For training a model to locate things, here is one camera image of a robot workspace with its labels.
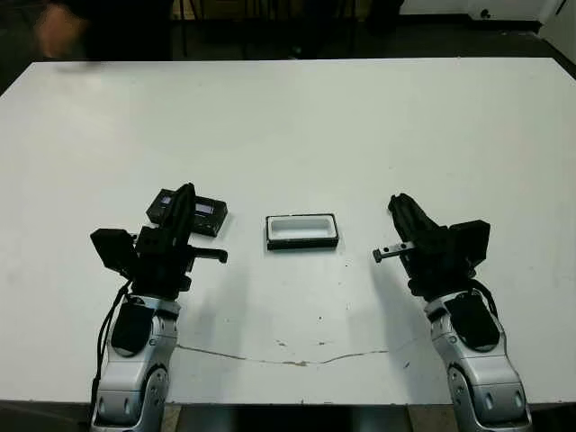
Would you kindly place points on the black box lid with print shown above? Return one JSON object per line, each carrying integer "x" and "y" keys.
{"x": 211, "y": 220}

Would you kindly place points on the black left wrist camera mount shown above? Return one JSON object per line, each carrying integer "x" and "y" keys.
{"x": 112, "y": 252}

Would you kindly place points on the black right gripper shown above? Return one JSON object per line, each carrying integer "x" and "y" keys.
{"x": 436, "y": 265}

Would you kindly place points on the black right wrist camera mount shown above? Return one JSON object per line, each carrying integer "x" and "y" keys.
{"x": 470, "y": 243}

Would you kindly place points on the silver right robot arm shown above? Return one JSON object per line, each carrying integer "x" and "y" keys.
{"x": 486, "y": 373}

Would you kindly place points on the black box base white insert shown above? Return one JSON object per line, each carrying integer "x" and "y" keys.
{"x": 301, "y": 245}

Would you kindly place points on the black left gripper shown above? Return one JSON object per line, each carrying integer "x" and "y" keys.
{"x": 162, "y": 270}

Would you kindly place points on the person in black clothes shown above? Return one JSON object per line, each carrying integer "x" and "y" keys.
{"x": 130, "y": 27}

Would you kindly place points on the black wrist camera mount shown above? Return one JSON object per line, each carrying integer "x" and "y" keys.
{"x": 470, "y": 243}
{"x": 112, "y": 252}

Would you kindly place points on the black mesh chair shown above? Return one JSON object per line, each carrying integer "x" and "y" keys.
{"x": 184, "y": 31}

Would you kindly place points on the person's bare hand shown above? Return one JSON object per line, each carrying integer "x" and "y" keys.
{"x": 63, "y": 31}

